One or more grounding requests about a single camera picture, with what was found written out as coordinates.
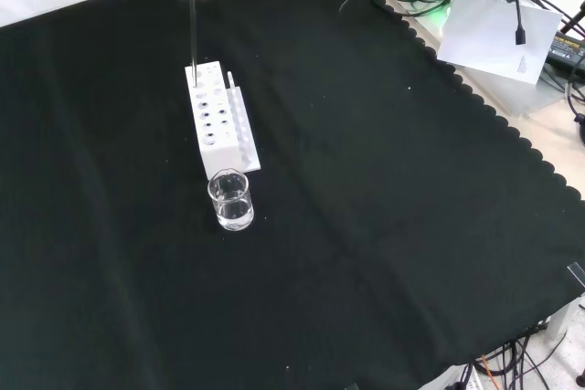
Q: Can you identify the clear glass rod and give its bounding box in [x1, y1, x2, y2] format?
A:
[188, 0, 201, 89]

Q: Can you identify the white test tube rack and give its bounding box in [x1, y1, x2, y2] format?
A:
[184, 60, 261, 180]

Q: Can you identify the small clear glass beaker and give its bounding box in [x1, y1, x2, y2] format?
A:
[207, 169, 255, 232]

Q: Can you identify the black bench cloth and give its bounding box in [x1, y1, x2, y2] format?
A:
[0, 0, 585, 390]

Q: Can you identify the white paper sheet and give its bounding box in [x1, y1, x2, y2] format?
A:
[437, 0, 564, 86]

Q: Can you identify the pale board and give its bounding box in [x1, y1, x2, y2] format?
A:
[456, 60, 570, 118]

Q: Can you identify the black power adapter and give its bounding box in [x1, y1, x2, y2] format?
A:
[547, 29, 585, 69]

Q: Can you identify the white table leg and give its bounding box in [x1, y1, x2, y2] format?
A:
[545, 302, 585, 342]

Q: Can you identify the orange floor cable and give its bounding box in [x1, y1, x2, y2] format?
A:
[481, 354, 500, 390]

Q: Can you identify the black floor cable bundle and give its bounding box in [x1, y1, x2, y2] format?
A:
[470, 331, 557, 390]

